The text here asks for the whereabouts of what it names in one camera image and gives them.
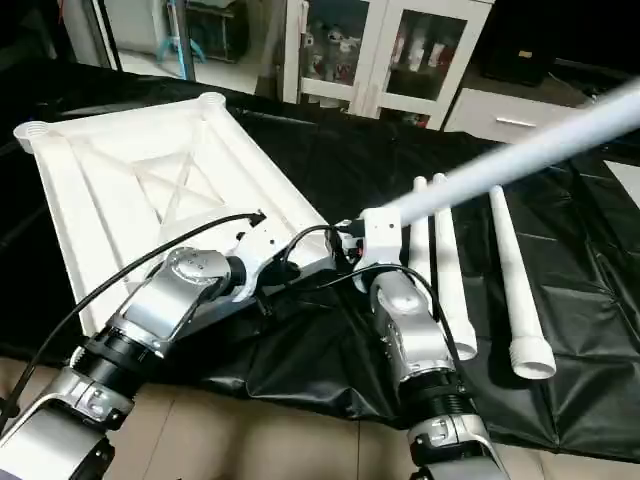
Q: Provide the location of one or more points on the white plastic table top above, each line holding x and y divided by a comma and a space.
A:
150, 180

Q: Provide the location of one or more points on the white plastic table leg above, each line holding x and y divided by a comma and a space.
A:
420, 250
515, 290
450, 270
520, 160

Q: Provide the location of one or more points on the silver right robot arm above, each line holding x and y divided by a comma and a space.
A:
415, 340

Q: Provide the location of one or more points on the black plastic mat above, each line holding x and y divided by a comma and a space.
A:
340, 150

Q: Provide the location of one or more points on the white glass-door cabinet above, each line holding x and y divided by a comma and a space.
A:
385, 50

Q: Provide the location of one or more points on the white drawer unit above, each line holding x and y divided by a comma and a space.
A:
510, 115

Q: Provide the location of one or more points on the light blue plastic object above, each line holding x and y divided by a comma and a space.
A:
180, 45

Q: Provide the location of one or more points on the grey metal pole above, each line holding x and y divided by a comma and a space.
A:
180, 35

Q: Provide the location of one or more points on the black low cabinet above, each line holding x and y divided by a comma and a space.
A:
540, 40

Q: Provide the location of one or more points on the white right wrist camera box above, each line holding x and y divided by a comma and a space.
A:
382, 235

